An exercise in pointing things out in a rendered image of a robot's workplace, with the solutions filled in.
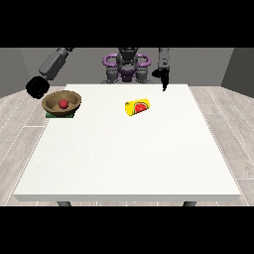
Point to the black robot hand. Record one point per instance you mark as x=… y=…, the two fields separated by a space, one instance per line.
x=163 y=76
x=37 y=87

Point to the brown wooden bowl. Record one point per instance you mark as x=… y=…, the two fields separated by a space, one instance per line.
x=53 y=106

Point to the green square pad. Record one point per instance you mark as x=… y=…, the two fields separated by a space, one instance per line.
x=50 y=115

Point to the small red ball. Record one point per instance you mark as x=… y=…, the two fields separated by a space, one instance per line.
x=63 y=103

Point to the yellow cup with melon print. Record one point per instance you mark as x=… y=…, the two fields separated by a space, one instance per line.
x=137 y=106

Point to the grey robot trunk purple rings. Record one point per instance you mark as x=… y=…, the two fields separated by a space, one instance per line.
x=127 y=67

